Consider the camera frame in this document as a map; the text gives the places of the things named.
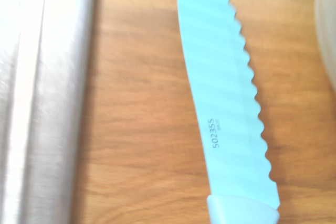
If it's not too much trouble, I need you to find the light blue serrated knife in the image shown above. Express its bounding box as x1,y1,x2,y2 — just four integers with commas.
176,0,280,224

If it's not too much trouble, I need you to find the stainless steel sink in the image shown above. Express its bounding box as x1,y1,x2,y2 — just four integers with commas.
0,0,98,224

